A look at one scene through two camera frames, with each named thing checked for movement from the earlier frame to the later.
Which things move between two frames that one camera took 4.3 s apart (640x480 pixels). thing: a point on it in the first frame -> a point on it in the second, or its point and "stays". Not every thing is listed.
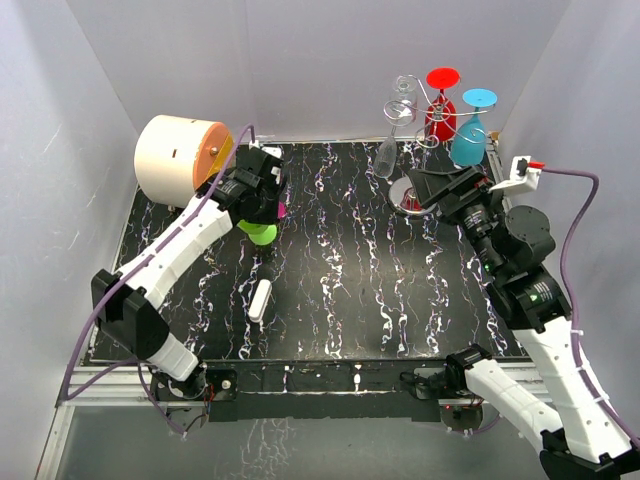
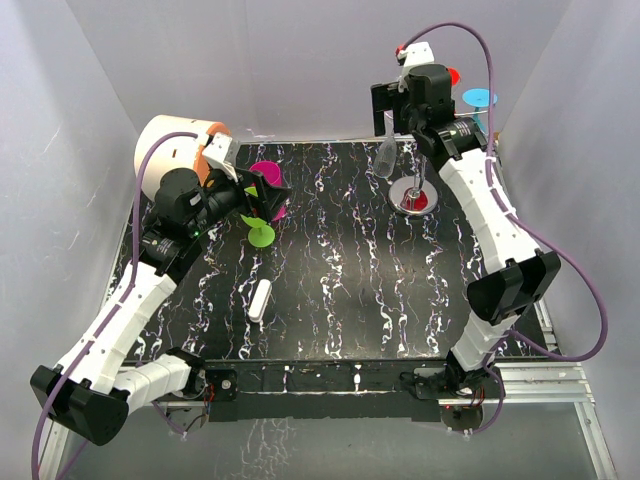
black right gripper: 432,186 -> 388,98
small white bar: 260,299 stays
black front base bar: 332,389 stays
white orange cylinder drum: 175,155 stays
